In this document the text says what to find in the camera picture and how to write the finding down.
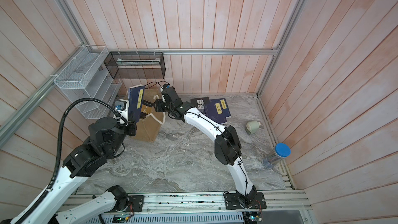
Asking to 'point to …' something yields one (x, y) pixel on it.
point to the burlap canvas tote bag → (150, 119)
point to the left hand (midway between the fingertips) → (131, 115)
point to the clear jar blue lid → (280, 151)
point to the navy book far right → (222, 109)
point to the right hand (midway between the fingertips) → (154, 104)
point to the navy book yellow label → (215, 112)
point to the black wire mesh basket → (136, 65)
